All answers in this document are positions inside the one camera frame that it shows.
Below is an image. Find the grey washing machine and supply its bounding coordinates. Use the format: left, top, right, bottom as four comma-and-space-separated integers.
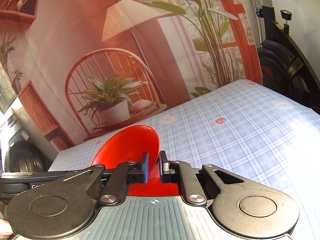
0, 112, 54, 174

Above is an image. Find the window with patterned film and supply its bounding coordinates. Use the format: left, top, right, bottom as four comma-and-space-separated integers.
0, 65, 16, 113

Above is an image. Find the black exercise bike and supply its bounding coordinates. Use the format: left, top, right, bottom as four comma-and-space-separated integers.
235, 0, 320, 115

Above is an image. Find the printed room backdrop cloth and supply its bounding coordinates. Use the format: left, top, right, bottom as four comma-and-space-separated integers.
0, 0, 263, 153

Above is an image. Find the blue plaid tablecloth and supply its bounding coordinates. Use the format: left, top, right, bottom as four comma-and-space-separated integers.
49, 79, 320, 240

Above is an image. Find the red bowl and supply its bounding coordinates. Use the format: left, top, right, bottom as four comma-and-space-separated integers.
91, 124, 180, 196

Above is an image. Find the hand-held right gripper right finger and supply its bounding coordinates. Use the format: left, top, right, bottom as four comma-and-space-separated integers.
159, 151, 244, 207

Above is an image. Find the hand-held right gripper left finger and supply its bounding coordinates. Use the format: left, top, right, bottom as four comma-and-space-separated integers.
62, 152, 150, 207

